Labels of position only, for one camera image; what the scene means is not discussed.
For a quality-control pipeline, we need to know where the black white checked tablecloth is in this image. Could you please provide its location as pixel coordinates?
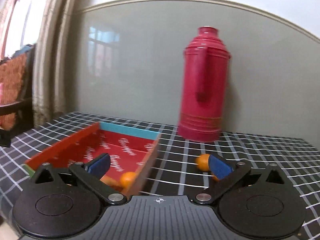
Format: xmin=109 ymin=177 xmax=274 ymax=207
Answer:
xmin=0 ymin=111 xmax=320 ymax=240

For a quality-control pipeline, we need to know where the beige curtain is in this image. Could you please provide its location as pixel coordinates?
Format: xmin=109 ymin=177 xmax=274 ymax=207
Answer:
xmin=32 ymin=0 xmax=75 ymax=127

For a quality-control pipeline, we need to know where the colourful cardboard box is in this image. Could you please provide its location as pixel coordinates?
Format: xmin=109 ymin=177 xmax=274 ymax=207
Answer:
xmin=24 ymin=122 xmax=161 ymax=197

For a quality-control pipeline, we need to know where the red thermos flask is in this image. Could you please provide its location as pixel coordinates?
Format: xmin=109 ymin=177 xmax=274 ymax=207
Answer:
xmin=177 ymin=26 xmax=231 ymax=142

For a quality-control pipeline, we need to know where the orange tangerine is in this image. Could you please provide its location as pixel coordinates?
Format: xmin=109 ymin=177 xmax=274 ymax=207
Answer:
xmin=195 ymin=154 xmax=210 ymax=172
xmin=119 ymin=172 xmax=137 ymax=189
xmin=212 ymin=173 xmax=219 ymax=182

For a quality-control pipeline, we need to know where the dark wooden chair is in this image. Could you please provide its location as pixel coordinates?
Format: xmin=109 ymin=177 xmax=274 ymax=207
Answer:
xmin=1 ymin=44 xmax=36 ymax=147

